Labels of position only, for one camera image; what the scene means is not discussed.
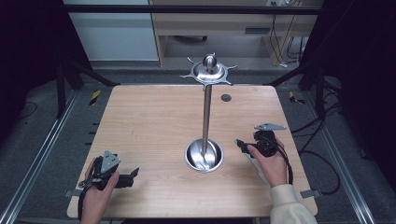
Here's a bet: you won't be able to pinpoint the grey metal table bracket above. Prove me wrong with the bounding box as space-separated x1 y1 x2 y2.
299 189 322 200
64 189 84 199

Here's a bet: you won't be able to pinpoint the black metal frame stand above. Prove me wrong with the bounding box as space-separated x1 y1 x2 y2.
55 58 121 119
266 59 328 121

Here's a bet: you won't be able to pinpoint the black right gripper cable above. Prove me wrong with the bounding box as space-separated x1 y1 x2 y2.
261 133 294 187

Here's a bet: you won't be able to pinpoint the person's right hand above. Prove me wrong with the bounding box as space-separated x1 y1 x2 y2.
246 137 290 189

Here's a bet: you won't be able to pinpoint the person's left hand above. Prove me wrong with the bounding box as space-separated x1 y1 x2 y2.
80 158 120 224

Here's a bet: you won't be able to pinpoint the hanging black desk cables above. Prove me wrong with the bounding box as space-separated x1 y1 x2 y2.
268 0 309 69

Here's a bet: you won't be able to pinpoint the white cabinet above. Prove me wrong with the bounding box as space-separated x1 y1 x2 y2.
63 0 160 62

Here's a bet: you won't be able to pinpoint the yellow black striped tape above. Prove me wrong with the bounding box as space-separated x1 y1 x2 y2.
288 91 306 105
89 89 103 106

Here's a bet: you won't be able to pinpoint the light wooden desk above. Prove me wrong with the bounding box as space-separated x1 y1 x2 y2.
148 0 325 67

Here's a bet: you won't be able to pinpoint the black horizontal frame bar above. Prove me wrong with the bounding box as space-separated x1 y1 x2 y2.
62 4 325 16

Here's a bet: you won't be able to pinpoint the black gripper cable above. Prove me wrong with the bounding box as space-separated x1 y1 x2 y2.
261 133 294 187
77 156 105 221

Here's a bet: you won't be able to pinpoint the bundle of black floor cables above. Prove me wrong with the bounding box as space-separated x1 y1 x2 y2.
290 77 344 154

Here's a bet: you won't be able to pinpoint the aluminium floor rail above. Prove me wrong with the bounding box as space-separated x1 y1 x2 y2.
0 89 80 224
303 91 378 224

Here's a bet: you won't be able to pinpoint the looped black floor cable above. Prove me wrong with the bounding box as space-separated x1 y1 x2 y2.
298 149 343 196

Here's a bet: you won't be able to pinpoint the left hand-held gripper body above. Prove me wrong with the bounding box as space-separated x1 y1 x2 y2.
83 149 121 191

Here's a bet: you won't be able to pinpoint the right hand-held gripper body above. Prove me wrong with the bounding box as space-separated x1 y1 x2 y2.
252 122 288 159

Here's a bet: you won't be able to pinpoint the pale tool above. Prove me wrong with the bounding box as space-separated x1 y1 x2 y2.
245 151 271 186

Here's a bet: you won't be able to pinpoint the steel utensil stand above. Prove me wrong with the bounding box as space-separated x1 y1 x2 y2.
179 52 238 174

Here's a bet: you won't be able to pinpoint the dark curtain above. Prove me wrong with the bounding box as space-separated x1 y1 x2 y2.
0 0 93 147
298 0 396 190

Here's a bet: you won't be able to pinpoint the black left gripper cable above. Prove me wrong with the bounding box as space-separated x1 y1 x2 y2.
77 156 105 221

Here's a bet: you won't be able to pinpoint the thin black floor cable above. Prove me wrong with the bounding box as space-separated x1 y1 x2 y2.
17 101 39 121

